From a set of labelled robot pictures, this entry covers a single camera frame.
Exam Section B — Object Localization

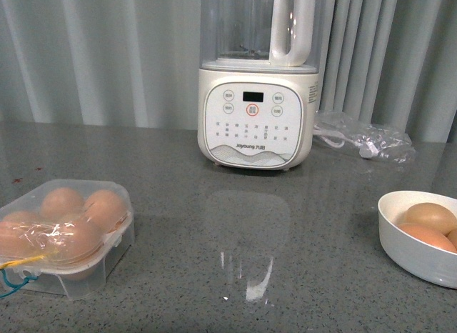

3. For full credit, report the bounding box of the clear plastic bag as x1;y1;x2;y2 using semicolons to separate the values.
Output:
313;111;416;164

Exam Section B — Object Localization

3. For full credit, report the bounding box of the brown egg box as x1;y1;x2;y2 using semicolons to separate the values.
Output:
84;189;128;233
39;187;84;219
49;220;103;281

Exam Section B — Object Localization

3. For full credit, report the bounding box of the blue rubber band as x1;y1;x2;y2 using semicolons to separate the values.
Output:
0;269;39;299

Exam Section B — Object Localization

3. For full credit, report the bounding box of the brown egg box back left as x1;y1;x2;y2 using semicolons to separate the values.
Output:
39;187;84;219

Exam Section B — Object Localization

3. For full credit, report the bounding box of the brown egg bowl left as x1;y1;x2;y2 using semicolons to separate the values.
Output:
398;223;456;253

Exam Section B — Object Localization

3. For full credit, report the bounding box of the brown egg box back right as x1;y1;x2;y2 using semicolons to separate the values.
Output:
84;189;128;233

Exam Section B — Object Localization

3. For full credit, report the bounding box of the clear plastic egg box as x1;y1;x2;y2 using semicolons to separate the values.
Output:
1;179;134;299

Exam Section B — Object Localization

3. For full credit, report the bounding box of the pale egg bowl back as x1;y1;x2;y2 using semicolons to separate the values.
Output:
403;202;456;236

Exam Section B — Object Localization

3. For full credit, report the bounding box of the brown egg bowl right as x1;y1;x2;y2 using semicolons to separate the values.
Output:
447;229;457;249

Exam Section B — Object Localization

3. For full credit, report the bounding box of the white bowl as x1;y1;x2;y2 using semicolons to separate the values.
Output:
378;191;456;289

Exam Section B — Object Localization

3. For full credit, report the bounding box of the white power cable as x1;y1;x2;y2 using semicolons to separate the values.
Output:
312;122;379;159

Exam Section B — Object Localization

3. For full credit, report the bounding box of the brown egg bowl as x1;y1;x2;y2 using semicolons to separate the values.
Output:
447;229;457;249
398;223;456;253

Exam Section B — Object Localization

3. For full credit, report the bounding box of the white Joyoung blender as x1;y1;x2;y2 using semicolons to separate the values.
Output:
198;0;326;170

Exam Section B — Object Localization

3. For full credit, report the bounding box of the yellow rubber band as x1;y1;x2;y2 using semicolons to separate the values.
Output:
1;250;60;269

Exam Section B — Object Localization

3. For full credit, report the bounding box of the brown egg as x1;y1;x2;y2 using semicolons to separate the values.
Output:
1;211;44;259

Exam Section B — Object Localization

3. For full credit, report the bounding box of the brown egg box front right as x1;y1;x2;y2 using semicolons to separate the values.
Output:
49;220;103;281

